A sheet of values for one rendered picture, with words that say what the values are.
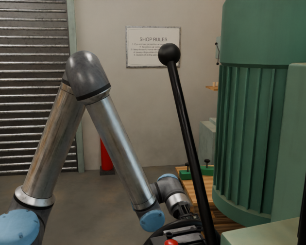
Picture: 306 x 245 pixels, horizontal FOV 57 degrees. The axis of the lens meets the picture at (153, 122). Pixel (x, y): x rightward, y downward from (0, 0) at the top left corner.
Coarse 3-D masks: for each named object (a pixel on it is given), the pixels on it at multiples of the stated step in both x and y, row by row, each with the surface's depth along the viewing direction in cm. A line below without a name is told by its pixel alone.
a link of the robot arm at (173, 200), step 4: (172, 196) 111; (176, 196) 110; (180, 196) 110; (184, 196) 111; (168, 200) 111; (172, 200) 110; (176, 200) 109; (180, 200) 109; (184, 200) 109; (188, 200) 115; (168, 204) 111; (172, 204) 109; (176, 204) 109; (188, 204) 111; (168, 208) 111; (172, 208) 109
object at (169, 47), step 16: (160, 48) 42; (176, 48) 42; (176, 80) 41; (176, 96) 40; (192, 144) 37; (192, 160) 37; (192, 176) 36; (208, 208) 35; (208, 224) 34; (208, 240) 33
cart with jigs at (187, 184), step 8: (208, 160) 211; (176, 168) 225; (184, 168) 225; (208, 168) 213; (184, 176) 204; (208, 176) 210; (184, 184) 198; (192, 184) 198; (208, 184) 198; (192, 192) 187; (208, 192) 187; (192, 200) 177; (208, 200) 177; (192, 208) 233; (216, 208) 229; (216, 216) 218; (224, 216) 218; (216, 224) 211; (224, 224) 211; (232, 224) 208; (200, 232) 182
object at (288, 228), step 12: (240, 228) 22; (252, 228) 22; (264, 228) 22; (276, 228) 22; (288, 228) 22; (228, 240) 20; (240, 240) 20; (252, 240) 20; (264, 240) 20; (276, 240) 20; (288, 240) 20
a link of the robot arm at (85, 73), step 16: (80, 64) 85; (96, 64) 87; (80, 80) 84; (96, 80) 84; (80, 96) 85; (96, 96) 85; (96, 112) 88; (112, 112) 89; (96, 128) 91; (112, 128) 90; (112, 144) 91; (128, 144) 94; (112, 160) 95; (128, 160) 93; (128, 176) 95; (144, 176) 98; (128, 192) 98; (144, 192) 98; (144, 208) 99; (160, 208) 104; (144, 224) 99; (160, 224) 101
